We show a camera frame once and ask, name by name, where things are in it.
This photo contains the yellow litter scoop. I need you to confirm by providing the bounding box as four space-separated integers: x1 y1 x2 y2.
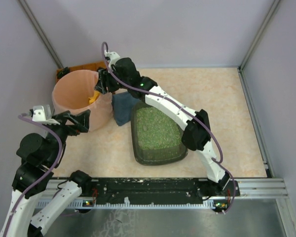
88 90 101 105

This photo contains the bin with pink bag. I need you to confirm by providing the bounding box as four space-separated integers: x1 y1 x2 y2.
52 70 113 131

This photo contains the dark green litter box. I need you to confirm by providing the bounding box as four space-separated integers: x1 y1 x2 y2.
131 102 188 166

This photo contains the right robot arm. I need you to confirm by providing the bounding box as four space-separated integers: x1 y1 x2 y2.
95 53 231 192

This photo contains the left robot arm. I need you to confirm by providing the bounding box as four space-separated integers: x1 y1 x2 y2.
0 106 92 237

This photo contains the grey-blue cloth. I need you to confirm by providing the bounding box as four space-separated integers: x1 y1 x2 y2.
112 92 140 126

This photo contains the black object in tray corner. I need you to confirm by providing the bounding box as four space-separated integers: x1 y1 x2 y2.
56 67 70 79

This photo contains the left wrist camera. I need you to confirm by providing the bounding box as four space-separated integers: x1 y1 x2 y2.
32 105 60 125

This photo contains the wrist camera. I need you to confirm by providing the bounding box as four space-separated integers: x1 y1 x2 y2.
104 50 121 69
32 105 60 125

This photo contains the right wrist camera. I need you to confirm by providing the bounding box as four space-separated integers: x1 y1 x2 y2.
104 50 121 69

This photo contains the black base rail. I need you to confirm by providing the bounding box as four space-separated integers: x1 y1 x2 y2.
37 176 287 213

